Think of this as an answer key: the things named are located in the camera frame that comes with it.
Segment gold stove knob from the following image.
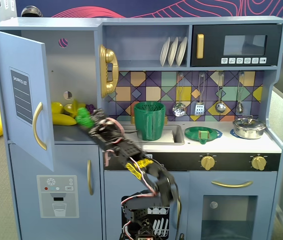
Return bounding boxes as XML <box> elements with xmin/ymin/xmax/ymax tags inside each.
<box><xmin>250</xmin><ymin>154</ymin><xmax>268</xmax><ymax>172</ymax></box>
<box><xmin>200</xmin><ymin>154</ymin><xmax>217</xmax><ymax>172</ymax></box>

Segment black toy microwave door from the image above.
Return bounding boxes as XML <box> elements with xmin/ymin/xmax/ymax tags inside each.
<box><xmin>190</xmin><ymin>23</ymin><xmax>283</xmax><ymax>68</ymax></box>

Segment steel toy slotted spatula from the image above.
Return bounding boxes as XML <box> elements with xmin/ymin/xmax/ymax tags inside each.
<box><xmin>194</xmin><ymin>72</ymin><xmax>206</xmax><ymax>117</ymax></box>

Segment white wall socket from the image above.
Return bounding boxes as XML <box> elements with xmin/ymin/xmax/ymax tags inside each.
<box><xmin>3</xmin><ymin>0</ymin><xmax>16</xmax><ymax>11</ymax></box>

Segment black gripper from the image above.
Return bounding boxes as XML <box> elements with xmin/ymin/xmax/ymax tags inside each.
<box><xmin>77</xmin><ymin>108</ymin><xmax>126</xmax><ymax>151</ymax></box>

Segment gold toy telephone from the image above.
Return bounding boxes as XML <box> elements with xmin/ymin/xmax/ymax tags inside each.
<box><xmin>98</xmin><ymin>44</ymin><xmax>120</xmax><ymax>99</ymax></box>

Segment green round plate with knob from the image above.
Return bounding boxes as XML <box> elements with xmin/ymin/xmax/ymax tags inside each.
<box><xmin>184</xmin><ymin>126</ymin><xmax>220</xmax><ymax>145</ymax></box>

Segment gold oven door handle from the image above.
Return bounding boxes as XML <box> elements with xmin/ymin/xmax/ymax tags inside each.
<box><xmin>210</xmin><ymin>180</ymin><xmax>254</xmax><ymax>189</ymax></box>

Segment yellow toy lemon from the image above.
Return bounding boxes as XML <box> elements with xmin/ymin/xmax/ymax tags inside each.
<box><xmin>50</xmin><ymin>101</ymin><xmax>65</xmax><ymax>115</ymax></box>

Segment gold dishwasher door handle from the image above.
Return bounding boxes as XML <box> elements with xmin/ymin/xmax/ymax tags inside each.
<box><xmin>176</xmin><ymin>198</ymin><xmax>183</xmax><ymax>227</ymax></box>

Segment long gold cabinet door handle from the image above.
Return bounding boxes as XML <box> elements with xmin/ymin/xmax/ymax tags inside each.
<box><xmin>32</xmin><ymin>101</ymin><xmax>48</xmax><ymax>152</ymax></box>

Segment yellow toy banana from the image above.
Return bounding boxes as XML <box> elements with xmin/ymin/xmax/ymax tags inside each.
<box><xmin>52</xmin><ymin>113</ymin><xmax>78</xmax><ymax>127</ymax></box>

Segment black cable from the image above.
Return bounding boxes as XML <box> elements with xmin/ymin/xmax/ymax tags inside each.
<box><xmin>172</xmin><ymin>178</ymin><xmax>183</xmax><ymax>240</ymax></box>

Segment steel toy pot with lid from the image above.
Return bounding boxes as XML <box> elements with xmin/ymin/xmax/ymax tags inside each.
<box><xmin>232</xmin><ymin>115</ymin><xmax>268</xmax><ymax>140</ymax></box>

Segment yellow toy star fruit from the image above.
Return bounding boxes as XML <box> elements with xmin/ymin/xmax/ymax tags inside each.
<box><xmin>63</xmin><ymin>99</ymin><xmax>87</xmax><ymax>119</ymax></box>

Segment purple toy grapes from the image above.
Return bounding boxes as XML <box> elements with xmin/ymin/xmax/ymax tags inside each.
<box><xmin>85</xmin><ymin>103</ymin><xmax>98</xmax><ymax>114</ymax></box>

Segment steel toy skimmer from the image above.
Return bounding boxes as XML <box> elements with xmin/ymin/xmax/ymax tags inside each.
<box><xmin>172</xmin><ymin>72</ymin><xmax>188</xmax><ymax>118</ymax></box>

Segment steel toy ladle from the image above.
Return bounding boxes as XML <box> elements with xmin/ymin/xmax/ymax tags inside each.
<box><xmin>214</xmin><ymin>72</ymin><xmax>227</xmax><ymax>114</ymax></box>

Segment grey toy sink basin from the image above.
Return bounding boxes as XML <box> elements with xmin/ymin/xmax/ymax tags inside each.
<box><xmin>121</xmin><ymin>124</ymin><xmax>186</xmax><ymax>146</ymax></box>

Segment steel toy spoon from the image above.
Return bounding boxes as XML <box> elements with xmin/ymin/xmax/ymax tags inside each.
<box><xmin>235</xmin><ymin>72</ymin><xmax>246</xmax><ymax>114</ymax></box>

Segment gold freezer door handle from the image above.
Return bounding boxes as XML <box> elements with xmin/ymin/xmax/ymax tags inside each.
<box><xmin>86</xmin><ymin>159</ymin><xmax>95</xmax><ymax>197</ymax></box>

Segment green ribbed plastic cup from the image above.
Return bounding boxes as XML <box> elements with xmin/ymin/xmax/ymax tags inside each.
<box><xmin>133</xmin><ymin>101</ymin><xmax>167</xmax><ymax>142</ymax></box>

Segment white toy plate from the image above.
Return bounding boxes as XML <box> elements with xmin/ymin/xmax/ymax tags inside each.
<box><xmin>175</xmin><ymin>36</ymin><xmax>189</xmax><ymax>67</ymax></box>
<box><xmin>167</xmin><ymin>36</ymin><xmax>180</xmax><ymax>68</ymax></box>
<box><xmin>159</xmin><ymin>37</ymin><xmax>171</xmax><ymax>68</ymax></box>

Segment blue wooden toy kitchen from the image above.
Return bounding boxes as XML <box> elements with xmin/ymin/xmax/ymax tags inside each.
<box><xmin>0</xmin><ymin>16</ymin><xmax>283</xmax><ymax>240</ymax></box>

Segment blue shopping list cabinet door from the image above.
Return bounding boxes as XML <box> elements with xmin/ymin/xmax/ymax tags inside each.
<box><xmin>0</xmin><ymin>30</ymin><xmax>55</xmax><ymax>173</ymax></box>

